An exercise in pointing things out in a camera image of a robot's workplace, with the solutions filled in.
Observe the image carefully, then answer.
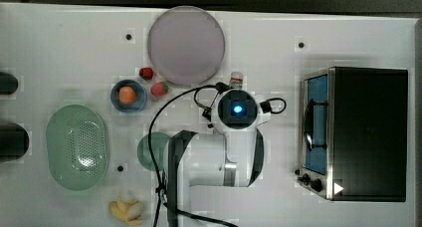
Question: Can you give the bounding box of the red ketchup bottle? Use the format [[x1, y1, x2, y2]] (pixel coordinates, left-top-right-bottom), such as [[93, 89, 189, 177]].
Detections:
[[229, 72, 244, 90]]

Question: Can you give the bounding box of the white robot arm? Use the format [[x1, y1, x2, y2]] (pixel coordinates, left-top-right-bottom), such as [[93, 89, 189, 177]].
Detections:
[[163, 90, 272, 227]]

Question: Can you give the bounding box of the green oval strainer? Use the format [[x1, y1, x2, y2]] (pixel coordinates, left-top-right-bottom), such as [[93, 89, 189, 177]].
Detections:
[[46, 105, 109, 191]]

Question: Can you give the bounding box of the pink green strawberry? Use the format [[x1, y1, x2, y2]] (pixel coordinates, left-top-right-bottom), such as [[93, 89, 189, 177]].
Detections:
[[150, 82, 169, 97]]

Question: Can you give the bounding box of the green mug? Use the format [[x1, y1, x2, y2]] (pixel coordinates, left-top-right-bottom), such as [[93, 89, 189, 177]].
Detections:
[[137, 131, 170, 171]]

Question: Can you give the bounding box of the lilac round plate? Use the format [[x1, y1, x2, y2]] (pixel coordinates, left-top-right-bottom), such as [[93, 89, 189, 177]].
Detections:
[[147, 6, 226, 86]]

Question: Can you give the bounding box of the blue bowl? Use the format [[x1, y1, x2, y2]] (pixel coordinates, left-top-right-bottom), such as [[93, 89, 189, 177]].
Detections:
[[110, 80, 147, 114]]

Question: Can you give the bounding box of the dark red strawberry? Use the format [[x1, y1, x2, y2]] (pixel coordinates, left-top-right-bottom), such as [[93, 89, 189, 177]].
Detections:
[[138, 67, 154, 81]]

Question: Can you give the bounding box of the orange fruit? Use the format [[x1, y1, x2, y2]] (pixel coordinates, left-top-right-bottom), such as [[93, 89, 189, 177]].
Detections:
[[118, 86, 136, 105]]

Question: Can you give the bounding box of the silver toaster oven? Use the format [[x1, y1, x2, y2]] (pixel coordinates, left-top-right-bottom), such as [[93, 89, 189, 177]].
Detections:
[[295, 67, 408, 202]]

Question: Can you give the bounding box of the lower black cylinder post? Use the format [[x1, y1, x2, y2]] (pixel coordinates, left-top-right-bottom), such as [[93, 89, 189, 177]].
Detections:
[[0, 123, 30, 162]]

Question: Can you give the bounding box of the black cylinder post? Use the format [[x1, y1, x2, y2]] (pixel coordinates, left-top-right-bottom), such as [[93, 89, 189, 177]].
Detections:
[[0, 72, 19, 95], [0, 123, 30, 162]]

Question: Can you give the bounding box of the upper black cylinder post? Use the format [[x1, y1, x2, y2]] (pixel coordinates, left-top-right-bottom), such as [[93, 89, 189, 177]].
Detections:
[[0, 72, 19, 95]]

